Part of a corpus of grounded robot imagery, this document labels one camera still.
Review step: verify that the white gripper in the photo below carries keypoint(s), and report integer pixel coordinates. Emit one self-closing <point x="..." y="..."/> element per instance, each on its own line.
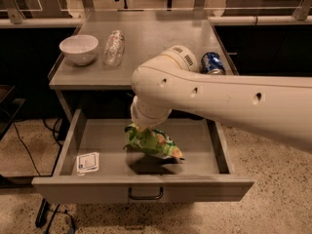
<point x="141" y="118"/>

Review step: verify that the green rice chip bag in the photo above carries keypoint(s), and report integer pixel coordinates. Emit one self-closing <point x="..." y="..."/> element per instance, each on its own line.
<point x="152" y="142"/>

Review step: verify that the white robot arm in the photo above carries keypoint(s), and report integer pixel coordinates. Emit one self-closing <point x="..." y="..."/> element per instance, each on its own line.
<point x="279" y="108"/>

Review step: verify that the open grey top drawer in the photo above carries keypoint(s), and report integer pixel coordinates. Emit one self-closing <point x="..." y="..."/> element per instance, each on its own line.
<point x="204" y="175"/>

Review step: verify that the grey metal cabinet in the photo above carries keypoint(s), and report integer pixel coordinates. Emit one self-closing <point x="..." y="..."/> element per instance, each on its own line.
<point x="147" y="34"/>

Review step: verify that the white tag card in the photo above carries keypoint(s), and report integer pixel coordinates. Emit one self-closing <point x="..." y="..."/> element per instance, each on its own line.
<point x="87" y="163"/>

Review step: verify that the clear plastic bottle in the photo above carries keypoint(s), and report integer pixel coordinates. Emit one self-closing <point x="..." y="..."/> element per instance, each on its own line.
<point x="114" y="48"/>

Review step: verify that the blue pepsi can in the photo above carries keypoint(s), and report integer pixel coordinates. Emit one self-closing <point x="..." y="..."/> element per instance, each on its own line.
<point x="212" y="64"/>

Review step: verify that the white ceramic bowl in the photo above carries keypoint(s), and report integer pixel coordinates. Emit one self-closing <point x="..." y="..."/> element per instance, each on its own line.
<point x="80" y="49"/>

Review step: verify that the black side table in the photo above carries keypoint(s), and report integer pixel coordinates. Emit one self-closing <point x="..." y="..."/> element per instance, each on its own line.
<point x="10" y="106"/>

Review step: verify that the black drawer handle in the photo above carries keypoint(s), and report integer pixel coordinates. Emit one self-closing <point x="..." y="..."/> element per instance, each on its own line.
<point x="145" y="193"/>

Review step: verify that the white horizontal rail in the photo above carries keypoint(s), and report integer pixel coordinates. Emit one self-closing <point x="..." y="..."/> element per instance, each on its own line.
<point x="259" y="20"/>

